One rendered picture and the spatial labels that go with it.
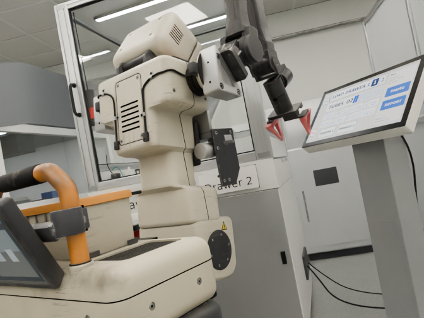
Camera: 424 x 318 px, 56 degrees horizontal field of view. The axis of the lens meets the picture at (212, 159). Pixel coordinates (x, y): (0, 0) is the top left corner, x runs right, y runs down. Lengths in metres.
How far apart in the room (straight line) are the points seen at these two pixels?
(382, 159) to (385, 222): 0.25
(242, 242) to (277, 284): 0.25
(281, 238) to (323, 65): 3.69
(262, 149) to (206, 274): 1.20
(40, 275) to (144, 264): 0.18
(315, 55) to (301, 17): 0.53
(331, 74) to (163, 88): 4.47
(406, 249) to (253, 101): 0.91
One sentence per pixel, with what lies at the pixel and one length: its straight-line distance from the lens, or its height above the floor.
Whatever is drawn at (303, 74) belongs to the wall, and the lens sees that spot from 5.31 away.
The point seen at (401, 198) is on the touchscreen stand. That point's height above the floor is 0.70.
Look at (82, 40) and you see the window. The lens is 2.35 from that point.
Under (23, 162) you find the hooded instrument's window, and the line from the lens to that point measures 2.46.
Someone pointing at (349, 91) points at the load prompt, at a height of 1.16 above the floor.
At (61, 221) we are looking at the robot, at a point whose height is 0.90.
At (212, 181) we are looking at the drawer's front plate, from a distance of 1.93.
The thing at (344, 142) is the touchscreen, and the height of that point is 0.95.
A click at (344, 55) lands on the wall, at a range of 5.43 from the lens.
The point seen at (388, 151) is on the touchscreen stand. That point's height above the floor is 0.88.
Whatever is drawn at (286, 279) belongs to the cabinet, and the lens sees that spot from 1.98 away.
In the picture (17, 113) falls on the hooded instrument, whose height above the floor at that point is 1.46.
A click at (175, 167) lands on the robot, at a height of 0.96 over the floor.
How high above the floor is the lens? 0.93
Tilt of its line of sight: 2 degrees up
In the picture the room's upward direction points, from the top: 11 degrees counter-clockwise
